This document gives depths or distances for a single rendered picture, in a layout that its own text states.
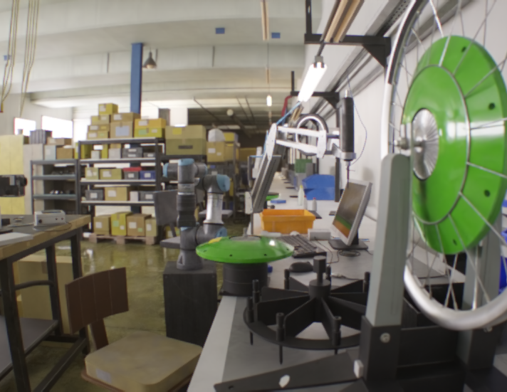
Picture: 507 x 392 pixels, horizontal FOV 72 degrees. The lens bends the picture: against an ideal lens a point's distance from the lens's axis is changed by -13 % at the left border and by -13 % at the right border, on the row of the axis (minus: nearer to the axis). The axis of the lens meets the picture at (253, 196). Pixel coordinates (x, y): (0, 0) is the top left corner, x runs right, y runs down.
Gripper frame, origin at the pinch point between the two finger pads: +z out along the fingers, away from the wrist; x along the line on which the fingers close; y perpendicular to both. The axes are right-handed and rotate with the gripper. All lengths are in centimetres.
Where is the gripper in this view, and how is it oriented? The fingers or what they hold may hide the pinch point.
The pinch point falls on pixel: (187, 241)
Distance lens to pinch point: 161.5
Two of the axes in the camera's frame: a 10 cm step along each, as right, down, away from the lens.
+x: 9.9, -0.1, 1.2
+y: 1.2, 0.8, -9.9
